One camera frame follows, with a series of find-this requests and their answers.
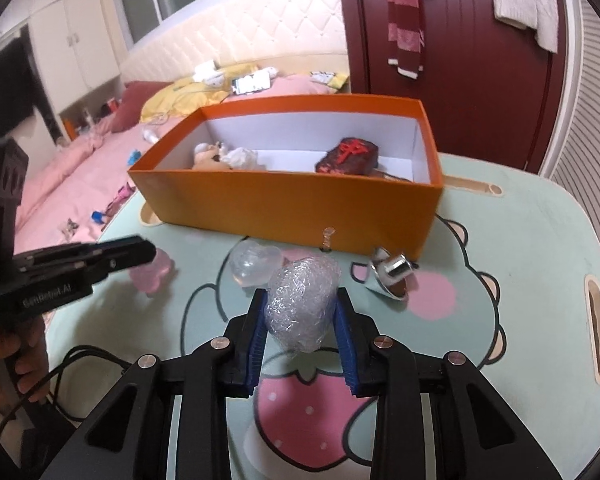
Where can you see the dark red pillow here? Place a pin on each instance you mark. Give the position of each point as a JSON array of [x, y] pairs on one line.
[[134, 97]]

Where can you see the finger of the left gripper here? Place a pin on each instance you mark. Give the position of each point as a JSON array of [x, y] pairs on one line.
[[97, 259]]

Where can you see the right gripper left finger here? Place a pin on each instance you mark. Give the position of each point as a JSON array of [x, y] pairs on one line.
[[170, 410]]

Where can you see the clear heart-shaped lid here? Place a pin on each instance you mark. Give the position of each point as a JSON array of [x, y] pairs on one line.
[[253, 264]]

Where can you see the red pink striped scarf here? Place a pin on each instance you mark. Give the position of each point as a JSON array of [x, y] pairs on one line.
[[405, 37]]

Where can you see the blue hair clip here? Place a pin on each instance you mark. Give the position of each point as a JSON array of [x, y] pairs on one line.
[[134, 157]]

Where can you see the black hanging garment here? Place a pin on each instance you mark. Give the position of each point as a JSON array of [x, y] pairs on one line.
[[21, 88]]

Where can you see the white tissue pack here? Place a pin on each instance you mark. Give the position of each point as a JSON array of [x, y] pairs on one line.
[[207, 73]]

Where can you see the clear bubble wrap ball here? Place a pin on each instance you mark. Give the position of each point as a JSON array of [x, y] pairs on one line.
[[301, 302]]

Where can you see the cartoon figure keychain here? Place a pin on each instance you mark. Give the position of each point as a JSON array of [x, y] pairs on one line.
[[207, 157]]

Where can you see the yellow pillow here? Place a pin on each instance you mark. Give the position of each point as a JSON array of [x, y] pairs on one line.
[[184, 96]]

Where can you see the pink heart-shaped case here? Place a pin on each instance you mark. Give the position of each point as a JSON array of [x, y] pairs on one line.
[[148, 278]]

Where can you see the black red pouch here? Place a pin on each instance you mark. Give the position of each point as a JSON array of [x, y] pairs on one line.
[[353, 156]]

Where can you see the left hand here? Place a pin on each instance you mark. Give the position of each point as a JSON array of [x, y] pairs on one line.
[[23, 361]]

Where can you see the orange cardboard box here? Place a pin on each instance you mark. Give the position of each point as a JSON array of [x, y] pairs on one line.
[[287, 200]]

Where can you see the silver metal clip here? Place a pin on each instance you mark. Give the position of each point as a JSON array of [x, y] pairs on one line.
[[387, 274]]

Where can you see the white tissue ball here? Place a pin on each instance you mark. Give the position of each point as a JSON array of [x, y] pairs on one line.
[[240, 158]]

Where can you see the white slatted closet door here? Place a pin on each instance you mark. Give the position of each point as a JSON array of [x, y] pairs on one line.
[[573, 158]]

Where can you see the dark red wooden door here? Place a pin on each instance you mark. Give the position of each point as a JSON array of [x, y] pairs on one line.
[[489, 91]]

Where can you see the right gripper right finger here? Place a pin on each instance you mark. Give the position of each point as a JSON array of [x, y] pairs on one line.
[[436, 417]]

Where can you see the blue white snack packet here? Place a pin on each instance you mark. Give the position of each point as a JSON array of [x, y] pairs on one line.
[[257, 81]]

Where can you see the cream tufted headboard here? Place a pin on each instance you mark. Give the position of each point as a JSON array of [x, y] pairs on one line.
[[295, 36]]

